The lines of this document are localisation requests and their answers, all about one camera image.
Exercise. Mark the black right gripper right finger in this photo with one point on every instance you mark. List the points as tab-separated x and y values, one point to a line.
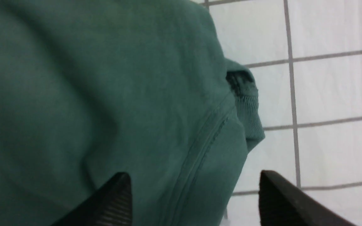
283	204

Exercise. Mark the green long-sleeved shirt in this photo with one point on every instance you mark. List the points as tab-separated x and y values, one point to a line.
91	88

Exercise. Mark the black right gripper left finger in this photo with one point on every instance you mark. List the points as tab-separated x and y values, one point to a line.
110	205

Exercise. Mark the white grid-patterned table cloth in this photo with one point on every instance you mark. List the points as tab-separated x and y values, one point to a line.
306	57

